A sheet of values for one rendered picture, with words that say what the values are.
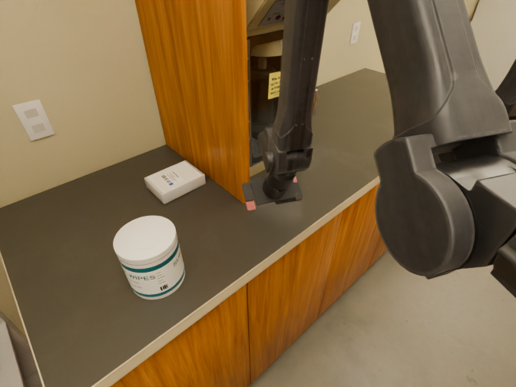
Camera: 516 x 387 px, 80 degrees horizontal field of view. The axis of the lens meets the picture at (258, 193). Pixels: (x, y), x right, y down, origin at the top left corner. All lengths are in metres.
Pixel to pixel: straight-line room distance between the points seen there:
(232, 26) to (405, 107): 0.54
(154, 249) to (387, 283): 1.61
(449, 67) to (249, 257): 0.67
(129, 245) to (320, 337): 1.28
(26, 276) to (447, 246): 0.91
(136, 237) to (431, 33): 0.62
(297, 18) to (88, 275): 0.74
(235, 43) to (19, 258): 0.77
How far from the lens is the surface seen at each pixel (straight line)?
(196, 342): 0.93
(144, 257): 0.67
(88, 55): 1.17
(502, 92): 0.85
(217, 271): 0.81
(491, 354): 2.07
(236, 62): 0.77
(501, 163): 0.27
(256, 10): 0.81
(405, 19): 0.28
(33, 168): 1.24
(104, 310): 0.82
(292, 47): 0.48
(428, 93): 0.26
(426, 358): 1.90
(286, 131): 0.53
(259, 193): 0.73
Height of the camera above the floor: 1.58
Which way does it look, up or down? 40 degrees down
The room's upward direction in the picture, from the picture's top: straight up
